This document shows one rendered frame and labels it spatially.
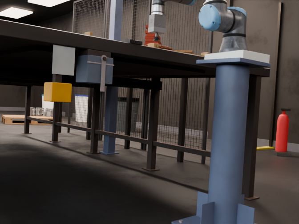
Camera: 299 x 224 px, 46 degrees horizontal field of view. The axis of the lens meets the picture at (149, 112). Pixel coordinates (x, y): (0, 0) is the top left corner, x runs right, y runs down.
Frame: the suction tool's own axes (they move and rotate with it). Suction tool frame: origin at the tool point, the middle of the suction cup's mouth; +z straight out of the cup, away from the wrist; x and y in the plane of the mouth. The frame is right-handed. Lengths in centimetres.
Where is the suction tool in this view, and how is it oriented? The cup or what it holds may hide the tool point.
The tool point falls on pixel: (156, 40)
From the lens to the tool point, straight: 217.4
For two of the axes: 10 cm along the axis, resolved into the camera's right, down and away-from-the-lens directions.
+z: -0.6, 10.0, 0.4
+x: 5.2, 0.6, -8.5
